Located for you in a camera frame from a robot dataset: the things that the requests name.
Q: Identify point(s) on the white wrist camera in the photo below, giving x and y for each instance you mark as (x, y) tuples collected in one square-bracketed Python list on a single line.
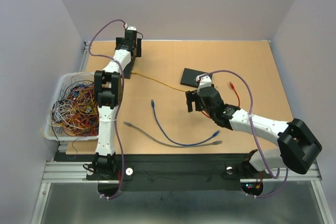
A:
[(203, 81), (130, 28)]

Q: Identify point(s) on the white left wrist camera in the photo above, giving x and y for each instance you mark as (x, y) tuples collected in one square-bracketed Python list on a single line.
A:
[(130, 28)]

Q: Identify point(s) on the aluminium frame rail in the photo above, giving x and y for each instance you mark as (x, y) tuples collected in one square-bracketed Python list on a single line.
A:
[(73, 172)]

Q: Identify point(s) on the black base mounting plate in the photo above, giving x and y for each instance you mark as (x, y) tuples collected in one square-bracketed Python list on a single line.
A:
[(173, 172)]

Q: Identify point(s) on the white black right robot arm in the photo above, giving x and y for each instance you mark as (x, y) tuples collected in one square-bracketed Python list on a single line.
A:
[(296, 146)]

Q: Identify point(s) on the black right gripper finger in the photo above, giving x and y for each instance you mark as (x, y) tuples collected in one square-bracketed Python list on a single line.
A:
[(191, 93), (189, 102)]

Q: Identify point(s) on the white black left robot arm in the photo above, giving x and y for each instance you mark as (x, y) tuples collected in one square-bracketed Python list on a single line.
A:
[(108, 94)]

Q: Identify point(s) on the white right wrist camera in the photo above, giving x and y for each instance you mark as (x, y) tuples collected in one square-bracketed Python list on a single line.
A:
[(203, 81)]

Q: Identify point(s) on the black network switch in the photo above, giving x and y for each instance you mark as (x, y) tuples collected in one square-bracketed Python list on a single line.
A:
[(128, 69), (189, 76)]

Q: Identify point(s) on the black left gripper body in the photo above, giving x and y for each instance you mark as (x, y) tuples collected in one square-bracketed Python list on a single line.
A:
[(137, 45)]

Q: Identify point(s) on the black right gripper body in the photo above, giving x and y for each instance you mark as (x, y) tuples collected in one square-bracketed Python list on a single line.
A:
[(199, 105)]

